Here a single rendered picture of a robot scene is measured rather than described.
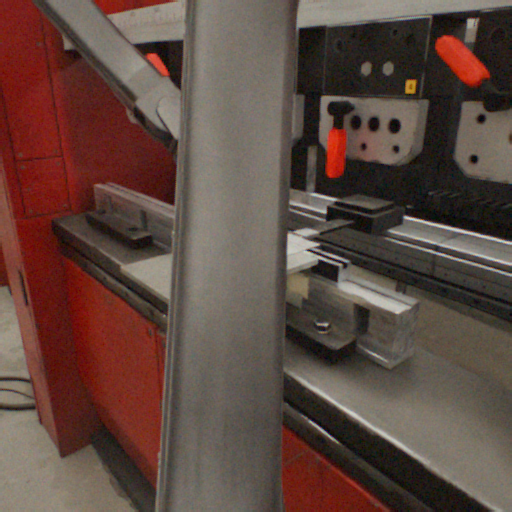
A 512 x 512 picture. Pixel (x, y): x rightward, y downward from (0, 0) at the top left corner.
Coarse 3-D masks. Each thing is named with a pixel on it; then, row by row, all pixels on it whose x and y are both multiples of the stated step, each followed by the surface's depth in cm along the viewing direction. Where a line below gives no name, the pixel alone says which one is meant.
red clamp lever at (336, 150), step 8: (328, 104) 58; (336, 104) 57; (344, 104) 58; (352, 104) 60; (328, 112) 58; (336, 112) 58; (344, 112) 59; (336, 120) 59; (336, 128) 59; (328, 136) 60; (336, 136) 59; (344, 136) 60; (328, 144) 60; (336, 144) 59; (344, 144) 60; (328, 152) 60; (336, 152) 60; (344, 152) 61; (328, 160) 61; (336, 160) 60; (344, 160) 61; (328, 168) 61; (336, 168) 61; (336, 176) 62
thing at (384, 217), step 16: (336, 208) 96; (352, 208) 94; (368, 208) 91; (384, 208) 93; (400, 208) 95; (320, 224) 91; (336, 224) 91; (352, 224) 93; (368, 224) 91; (384, 224) 93; (400, 224) 97
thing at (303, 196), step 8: (296, 152) 75; (304, 152) 73; (312, 152) 73; (296, 160) 75; (304, 160) 74; (312, 160) 74; (296, 168) 75; (304, 168) 74; (312, 168) 74; (296, 176) 76; (304, 176) 74; (312, 176) 75; (296, 184) 76; (304, 184) 75; (312, 184) 75; (296, 192) 78; (304, 192) 76; (312, 192) 76; (296, 200) 78; (304, 200) 77
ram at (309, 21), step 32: (96, 0) 107; (128, 0) 97; (160, 0) 88; (320, 0) 61; (352, 0) 57; (384, 0) 54; (416, 0) 51; (448, 0) 49; (480, 0) 47; (128, 32) 100; (160, 32) 91
